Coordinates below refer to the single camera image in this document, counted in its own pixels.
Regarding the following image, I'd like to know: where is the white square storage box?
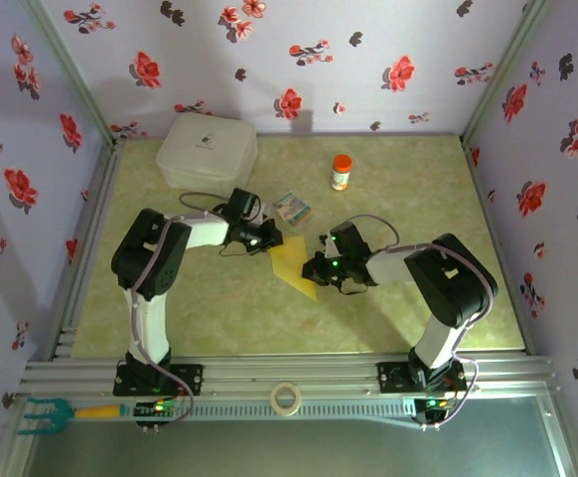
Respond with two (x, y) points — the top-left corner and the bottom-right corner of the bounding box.
(155, 112), (259, 196)

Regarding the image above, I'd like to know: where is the wide aluminium frame rail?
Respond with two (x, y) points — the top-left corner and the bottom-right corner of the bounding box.
(18, 353), (561, 398)

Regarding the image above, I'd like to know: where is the orange-capped small bottle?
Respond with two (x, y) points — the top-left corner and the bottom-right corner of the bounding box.
(330, 153), (354, 193)

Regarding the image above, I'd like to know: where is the teal rake yellow handle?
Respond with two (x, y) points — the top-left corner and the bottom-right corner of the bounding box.
(18, 397), (129, 437)

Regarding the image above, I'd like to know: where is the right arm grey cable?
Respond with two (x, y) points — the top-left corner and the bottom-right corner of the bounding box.
(351, 214), (500, 431)

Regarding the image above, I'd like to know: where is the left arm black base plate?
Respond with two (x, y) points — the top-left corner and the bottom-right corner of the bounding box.
(112, 362), (206, 398)

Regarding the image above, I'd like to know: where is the aluminium corner post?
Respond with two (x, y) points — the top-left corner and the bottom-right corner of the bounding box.
(20, 0), (117, 146)
(460, 0), (553, 144)

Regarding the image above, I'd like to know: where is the white tape roll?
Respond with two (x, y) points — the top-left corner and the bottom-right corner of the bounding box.
(269, 382), (303, 417)

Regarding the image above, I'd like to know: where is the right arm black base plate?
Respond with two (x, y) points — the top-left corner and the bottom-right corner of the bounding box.
(376, 361), (469, 394)

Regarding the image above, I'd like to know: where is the slotted grey cable duct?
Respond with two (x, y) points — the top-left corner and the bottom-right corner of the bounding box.
(119, 400), (449, 423)

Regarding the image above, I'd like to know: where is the aluminium side rail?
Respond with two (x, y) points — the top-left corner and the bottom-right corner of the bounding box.
(45, 138), (126, 360)

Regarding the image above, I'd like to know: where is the small printed packet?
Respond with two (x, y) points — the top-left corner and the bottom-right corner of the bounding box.
(272, 192), (316, 228)

